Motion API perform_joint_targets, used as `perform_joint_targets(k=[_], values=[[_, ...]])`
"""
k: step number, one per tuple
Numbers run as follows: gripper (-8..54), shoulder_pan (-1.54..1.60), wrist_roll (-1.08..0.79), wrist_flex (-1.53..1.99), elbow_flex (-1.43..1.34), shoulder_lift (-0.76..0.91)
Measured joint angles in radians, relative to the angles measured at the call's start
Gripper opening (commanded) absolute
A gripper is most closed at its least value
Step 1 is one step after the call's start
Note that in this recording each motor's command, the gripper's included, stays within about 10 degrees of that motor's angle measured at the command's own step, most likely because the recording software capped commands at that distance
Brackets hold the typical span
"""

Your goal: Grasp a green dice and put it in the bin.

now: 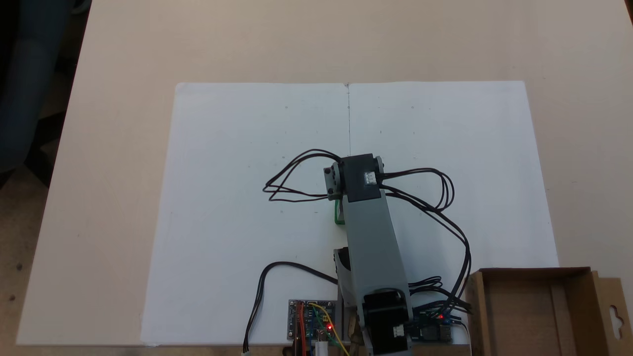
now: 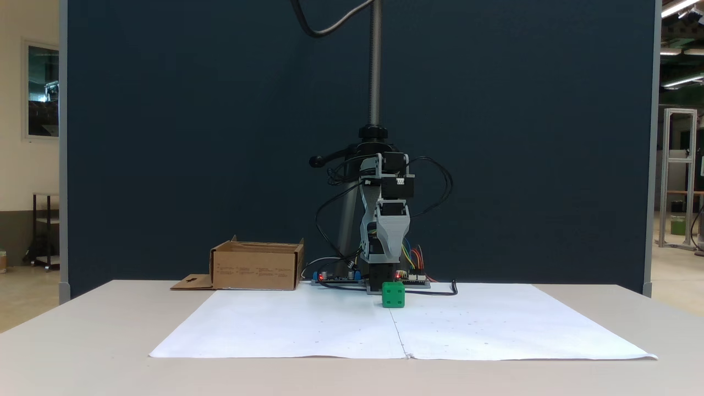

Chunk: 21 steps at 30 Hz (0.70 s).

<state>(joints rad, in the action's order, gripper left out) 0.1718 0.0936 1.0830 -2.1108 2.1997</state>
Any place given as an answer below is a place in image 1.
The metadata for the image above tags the white paper sheet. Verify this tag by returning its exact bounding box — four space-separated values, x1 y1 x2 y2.
141 82 350 346
348 81 559 344

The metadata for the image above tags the grey circuit board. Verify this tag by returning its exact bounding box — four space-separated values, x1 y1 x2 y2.
288 299 337 342

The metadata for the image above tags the blue circuit board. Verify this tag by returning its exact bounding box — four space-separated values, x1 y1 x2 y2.
410 309 453 343

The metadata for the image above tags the brown cardboard box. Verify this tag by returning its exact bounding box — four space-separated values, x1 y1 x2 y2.
464 267 633 356

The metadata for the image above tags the black gripper motor cable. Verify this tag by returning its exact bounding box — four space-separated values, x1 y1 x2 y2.
263 149 342 202

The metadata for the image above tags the black cable with white plug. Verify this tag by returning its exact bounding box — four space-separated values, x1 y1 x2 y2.
242 261 339 356

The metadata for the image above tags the yellow wire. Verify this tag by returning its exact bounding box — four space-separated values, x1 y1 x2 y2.
309 303 349 356

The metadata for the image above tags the red wire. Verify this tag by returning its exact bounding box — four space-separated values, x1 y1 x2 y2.
296 303 307 356

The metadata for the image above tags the black elbow motor cable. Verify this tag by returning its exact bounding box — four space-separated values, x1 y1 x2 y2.
381 168 473 314

